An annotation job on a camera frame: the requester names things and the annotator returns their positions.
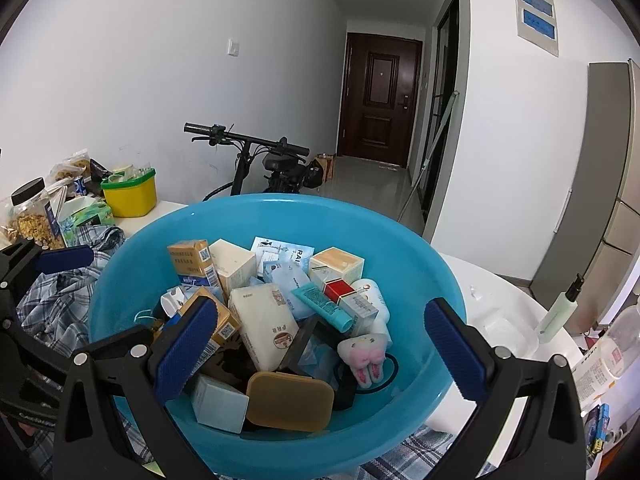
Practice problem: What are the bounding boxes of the tan soap bar case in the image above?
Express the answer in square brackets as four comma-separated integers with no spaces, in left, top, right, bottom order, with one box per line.
[246,372,334,432]

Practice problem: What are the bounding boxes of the white plush toy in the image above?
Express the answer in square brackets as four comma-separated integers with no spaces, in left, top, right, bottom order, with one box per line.
[337,334,388,389]

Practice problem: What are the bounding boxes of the black blue small box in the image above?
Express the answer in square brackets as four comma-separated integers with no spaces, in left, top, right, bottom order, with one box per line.
[585,403,610,456]

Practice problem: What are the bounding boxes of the black lid jar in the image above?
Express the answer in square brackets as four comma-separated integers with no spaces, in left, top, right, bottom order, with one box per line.
[11,177,48,210]

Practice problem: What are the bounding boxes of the green floral tissue box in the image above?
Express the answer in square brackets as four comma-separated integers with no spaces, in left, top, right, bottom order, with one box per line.
[56,196,115,247]

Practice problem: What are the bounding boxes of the blue plastic basin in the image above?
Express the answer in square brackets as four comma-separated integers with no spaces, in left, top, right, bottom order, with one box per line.
[88,194,465,479]

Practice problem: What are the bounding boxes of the pale teal small box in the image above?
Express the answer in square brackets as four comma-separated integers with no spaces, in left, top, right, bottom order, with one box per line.
[191,374,250,434]

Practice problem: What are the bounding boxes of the gold blue cigarette box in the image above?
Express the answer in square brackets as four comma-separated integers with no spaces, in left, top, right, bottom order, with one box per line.
[178,285,241,367]

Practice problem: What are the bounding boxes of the clear plastic bottle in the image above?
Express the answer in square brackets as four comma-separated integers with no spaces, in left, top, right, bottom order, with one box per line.
[572,304,640,412]

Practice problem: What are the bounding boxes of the gold cigarette box upright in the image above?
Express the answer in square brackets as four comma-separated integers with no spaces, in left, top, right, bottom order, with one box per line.
[167,240,220,288]

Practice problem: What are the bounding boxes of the yellow tub green rim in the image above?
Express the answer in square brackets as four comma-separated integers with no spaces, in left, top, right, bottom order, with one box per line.
[101,167,157,218]

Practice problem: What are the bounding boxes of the white tissue pack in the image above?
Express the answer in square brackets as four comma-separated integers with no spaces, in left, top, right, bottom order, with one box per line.
[229,284,298,372]

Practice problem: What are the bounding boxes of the cream white box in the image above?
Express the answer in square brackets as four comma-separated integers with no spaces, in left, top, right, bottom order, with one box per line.
[208,238,257,297]

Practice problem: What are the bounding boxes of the green pump bottle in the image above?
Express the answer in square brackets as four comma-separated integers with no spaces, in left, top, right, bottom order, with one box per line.
[536,274,584,344]

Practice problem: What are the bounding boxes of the light blue RA packet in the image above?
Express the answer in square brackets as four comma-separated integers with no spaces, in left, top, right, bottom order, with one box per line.
[250,236,314,278]

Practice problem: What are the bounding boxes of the teal cosmetic tube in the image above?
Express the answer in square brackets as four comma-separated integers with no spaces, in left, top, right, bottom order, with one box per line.
[293,283,355,334]

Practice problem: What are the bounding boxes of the beige wooden-look small box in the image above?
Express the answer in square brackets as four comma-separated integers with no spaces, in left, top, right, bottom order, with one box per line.
[309,247,366,284]

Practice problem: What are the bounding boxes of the beige grey refrigerator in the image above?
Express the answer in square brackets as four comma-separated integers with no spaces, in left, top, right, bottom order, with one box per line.
[530,60,639,335]

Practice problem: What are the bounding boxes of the white box red label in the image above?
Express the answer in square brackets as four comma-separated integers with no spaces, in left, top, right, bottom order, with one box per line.
[323,278,378,336]

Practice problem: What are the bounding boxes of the black bicycle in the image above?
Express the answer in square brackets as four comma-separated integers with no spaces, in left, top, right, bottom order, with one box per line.
[182,121,326,202]

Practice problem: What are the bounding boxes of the dark brown door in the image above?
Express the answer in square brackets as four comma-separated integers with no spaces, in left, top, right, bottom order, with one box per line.
[337,32,423,168]

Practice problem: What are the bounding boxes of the white light switch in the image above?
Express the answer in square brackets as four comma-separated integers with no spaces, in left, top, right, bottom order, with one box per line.
[227,38,240,56]

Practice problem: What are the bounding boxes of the mop handle pole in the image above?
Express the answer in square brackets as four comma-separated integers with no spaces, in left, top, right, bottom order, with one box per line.
[396,90,460,222]

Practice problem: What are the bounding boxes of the wall panel blue screens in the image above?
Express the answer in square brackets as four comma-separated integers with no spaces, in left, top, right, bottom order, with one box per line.
[515,0,559,58]

